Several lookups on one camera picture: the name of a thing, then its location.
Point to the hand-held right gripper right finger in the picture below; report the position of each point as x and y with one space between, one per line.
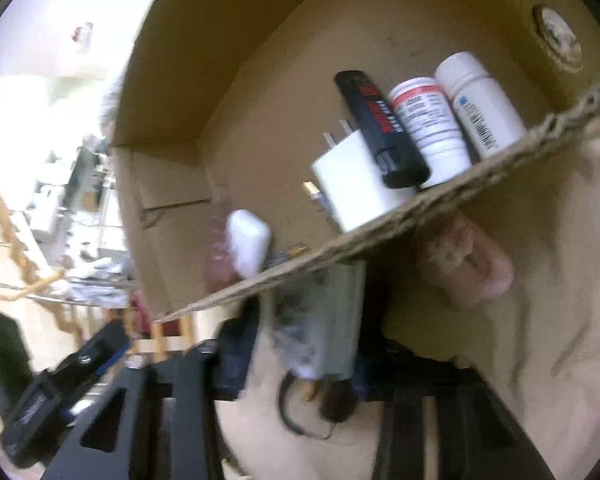
365 380

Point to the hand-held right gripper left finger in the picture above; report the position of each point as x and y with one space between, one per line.
235 355

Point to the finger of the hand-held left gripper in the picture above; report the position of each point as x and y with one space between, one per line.
100 345

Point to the white earbuds case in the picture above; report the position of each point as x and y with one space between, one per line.
247 240

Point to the black gold battery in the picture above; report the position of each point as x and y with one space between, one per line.
316 195

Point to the white charger plug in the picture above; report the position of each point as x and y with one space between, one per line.
360 185

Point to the black lighter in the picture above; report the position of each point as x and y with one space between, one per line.
380 130

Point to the red label pill bottle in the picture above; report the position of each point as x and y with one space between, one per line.
430 120

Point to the brown cardboard box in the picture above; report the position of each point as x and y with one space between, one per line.
280 85

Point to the wooden rack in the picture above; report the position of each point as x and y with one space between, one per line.
157 342

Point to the black screen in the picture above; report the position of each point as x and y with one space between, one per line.
0 355

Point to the pink rounded object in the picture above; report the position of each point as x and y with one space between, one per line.
480 275

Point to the beige blanket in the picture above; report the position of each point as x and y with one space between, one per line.
555 310

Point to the white plastic bottle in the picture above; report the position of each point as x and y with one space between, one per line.
475 95

